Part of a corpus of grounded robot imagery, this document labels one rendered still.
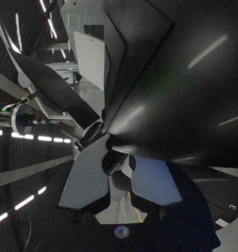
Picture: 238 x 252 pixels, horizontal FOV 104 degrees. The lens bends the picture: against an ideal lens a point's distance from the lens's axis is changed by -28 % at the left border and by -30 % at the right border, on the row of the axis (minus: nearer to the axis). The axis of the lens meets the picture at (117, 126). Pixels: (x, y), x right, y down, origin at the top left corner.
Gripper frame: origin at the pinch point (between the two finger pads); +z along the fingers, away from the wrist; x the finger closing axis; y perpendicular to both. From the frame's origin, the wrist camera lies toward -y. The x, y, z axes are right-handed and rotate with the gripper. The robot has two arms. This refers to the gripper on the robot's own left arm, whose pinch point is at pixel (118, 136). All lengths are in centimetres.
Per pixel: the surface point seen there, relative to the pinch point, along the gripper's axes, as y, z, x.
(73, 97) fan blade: 1.6, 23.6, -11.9
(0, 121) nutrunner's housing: 1.3, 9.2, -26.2
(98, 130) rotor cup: 6.8, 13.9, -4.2
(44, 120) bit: 2.5, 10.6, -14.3
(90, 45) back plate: -15.0, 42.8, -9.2
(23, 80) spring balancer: -4, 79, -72
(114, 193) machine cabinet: 637, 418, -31
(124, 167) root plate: 15.7, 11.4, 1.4
